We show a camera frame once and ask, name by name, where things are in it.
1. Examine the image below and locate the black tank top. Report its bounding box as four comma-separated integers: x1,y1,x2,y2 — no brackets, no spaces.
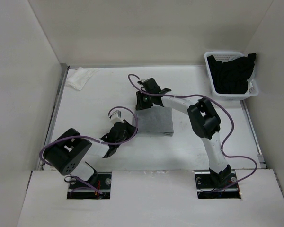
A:
207,53,257,94

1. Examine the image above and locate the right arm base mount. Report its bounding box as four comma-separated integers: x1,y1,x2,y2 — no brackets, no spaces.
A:
195,171,241,199

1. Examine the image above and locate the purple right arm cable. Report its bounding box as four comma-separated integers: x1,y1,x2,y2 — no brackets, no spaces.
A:
127,74,258,190

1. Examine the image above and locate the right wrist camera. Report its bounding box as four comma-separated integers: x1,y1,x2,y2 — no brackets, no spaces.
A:
137,79,147,85

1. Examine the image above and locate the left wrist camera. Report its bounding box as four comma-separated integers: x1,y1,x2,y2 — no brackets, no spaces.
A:
109,110,123,124

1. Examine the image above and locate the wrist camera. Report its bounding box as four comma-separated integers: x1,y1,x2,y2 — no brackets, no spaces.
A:
137,79,147,85
109,110,123,124

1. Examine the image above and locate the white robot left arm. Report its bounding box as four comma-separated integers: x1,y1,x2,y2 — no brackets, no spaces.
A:
41,120,137,189

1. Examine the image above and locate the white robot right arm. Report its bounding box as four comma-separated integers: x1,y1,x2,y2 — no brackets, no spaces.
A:
136,78,231,188

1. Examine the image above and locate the grey tank top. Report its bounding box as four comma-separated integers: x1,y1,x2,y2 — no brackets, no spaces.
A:
134,105,174,137

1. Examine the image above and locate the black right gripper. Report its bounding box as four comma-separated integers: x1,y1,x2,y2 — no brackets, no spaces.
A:
136,90,153,111

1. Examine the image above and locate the white plastic basket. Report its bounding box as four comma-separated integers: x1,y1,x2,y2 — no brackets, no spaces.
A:
204,51,259,101

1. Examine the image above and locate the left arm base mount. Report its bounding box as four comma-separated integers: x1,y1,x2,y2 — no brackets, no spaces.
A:
64,172,112,200

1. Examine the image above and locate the white folded cloth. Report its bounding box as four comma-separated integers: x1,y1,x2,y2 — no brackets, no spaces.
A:
65,67,101,91

